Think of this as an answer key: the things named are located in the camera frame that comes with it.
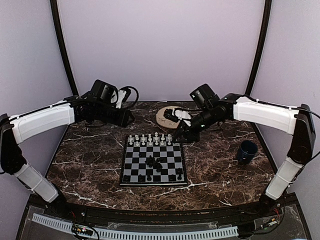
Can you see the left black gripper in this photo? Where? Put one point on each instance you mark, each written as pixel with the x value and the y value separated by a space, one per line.
pixel 122 120

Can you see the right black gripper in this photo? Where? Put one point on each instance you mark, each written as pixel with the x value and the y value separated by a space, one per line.
pixel 190 135

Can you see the black chess piece corner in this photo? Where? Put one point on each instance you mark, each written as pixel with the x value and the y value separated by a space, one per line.
pixel 179 173

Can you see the black white chess board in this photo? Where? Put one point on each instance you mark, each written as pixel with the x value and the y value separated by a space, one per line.
pixel 173 158

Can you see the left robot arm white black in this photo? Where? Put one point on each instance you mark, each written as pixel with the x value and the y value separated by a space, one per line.
pixel 104 102

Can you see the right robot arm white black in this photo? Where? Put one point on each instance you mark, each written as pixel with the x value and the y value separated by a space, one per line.
pixel 293 120

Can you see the row of white chess pieces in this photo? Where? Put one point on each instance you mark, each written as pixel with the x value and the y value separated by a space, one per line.
pixel 149 140

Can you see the pile of black chess pieces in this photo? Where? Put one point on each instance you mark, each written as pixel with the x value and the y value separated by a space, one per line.
pixel 149 163

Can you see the beige bird painted plate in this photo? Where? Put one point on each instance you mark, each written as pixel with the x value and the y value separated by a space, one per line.
pixel 163 122

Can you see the dark blue mug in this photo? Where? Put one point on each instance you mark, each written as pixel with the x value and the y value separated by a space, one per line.
pixel 246 152

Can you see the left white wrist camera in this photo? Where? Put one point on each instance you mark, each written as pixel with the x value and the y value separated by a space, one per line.
pixel 120 99

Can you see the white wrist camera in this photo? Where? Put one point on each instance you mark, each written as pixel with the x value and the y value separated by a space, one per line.
pixel 176 115
pixel 120 99

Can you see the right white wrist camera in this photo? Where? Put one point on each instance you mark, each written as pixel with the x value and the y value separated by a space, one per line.
pixel 176 115

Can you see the white slotted cable duct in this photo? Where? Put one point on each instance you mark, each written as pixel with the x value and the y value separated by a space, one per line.
pixel 121 231

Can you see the left black frame post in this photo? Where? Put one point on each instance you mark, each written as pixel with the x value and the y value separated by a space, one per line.
pixel 62 46

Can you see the black frame post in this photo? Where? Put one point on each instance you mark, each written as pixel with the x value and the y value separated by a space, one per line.
pixel 259 47
pixel 62 46

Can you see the right black frame post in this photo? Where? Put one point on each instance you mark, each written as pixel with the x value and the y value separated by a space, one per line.
pixel 259 47

